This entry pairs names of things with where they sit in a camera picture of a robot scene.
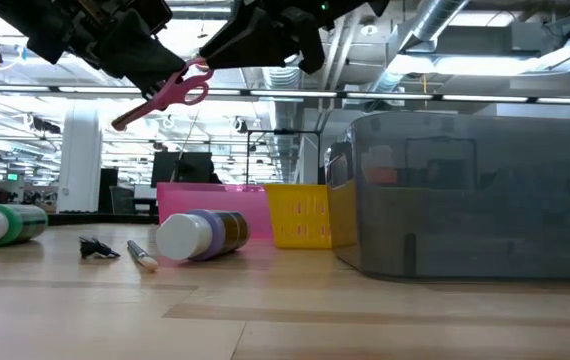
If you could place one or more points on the red plastic tray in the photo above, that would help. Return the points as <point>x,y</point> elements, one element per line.
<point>215,200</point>

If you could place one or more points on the orange paint bottle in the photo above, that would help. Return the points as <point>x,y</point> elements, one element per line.
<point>381,176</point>

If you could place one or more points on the yellow plastic basket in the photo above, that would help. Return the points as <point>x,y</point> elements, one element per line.
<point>297,215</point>

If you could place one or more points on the black aluminium table frame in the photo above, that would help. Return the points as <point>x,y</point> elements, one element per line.
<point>100,218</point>

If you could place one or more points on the grey translucent plastic bin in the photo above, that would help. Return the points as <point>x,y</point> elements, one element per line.
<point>465,225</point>

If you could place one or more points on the green exit sign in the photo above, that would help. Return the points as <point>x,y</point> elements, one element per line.
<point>12,176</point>

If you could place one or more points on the white building column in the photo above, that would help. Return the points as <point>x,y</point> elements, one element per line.
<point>80,160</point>

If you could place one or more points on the person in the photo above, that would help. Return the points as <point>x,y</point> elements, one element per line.
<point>215,175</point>

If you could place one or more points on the black office monitors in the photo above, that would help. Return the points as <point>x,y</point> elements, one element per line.
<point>180,170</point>

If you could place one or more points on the long horizontal light bar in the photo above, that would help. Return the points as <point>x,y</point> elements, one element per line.
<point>390,94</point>

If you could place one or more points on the thin paintbrush pale tip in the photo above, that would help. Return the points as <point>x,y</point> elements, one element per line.
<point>140,255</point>

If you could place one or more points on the pink scissors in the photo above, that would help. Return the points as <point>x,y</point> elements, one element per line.
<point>165,97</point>

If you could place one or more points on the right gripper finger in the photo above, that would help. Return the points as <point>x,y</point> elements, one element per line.
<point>250,45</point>

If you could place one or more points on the purple paint bottle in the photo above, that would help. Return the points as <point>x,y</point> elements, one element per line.
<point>200,235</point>

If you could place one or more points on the grey office chair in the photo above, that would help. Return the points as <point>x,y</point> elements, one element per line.
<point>122,200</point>

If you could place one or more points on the paintbrush black fan bristles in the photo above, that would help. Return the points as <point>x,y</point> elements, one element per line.
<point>95,248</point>

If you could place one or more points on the green paint bottle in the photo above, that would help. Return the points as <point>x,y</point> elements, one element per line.
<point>15,225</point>

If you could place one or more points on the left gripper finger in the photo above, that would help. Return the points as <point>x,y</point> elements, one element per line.
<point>140,55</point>

